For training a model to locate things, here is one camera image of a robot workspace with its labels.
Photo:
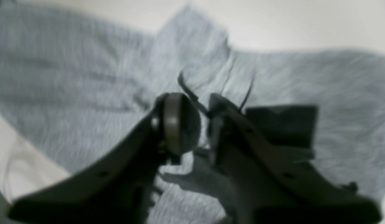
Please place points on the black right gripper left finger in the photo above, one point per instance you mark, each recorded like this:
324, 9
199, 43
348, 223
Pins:
117, 188

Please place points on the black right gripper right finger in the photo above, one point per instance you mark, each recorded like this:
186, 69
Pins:
265, 153

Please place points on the grey t-shirt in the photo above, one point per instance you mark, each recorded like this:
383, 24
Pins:
74, 87

